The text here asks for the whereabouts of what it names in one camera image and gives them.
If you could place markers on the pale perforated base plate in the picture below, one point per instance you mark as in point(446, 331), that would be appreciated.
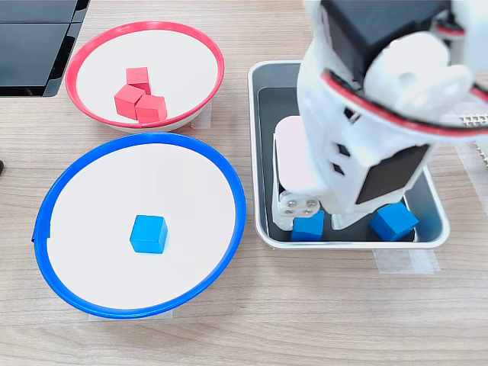
point(472, 120)

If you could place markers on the steel tray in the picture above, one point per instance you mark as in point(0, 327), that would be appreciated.
point(253, 152)

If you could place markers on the black flat device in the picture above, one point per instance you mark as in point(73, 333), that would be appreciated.
point(30, 49)

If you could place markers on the blue cube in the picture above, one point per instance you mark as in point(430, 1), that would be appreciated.
point(148, 234)
point(307, 228)
point(394, 224)

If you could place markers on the black tray mat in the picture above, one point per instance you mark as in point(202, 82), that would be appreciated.
point(267, 152)

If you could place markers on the red cube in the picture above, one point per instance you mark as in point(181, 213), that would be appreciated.
point(127, 100)
point(151, 108)
point(137, 78)

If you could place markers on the red-rimmed white plate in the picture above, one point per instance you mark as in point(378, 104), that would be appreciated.
point(183, 68)

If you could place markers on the blue-rimmed white plate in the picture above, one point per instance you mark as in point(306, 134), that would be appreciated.
point(95, 228)

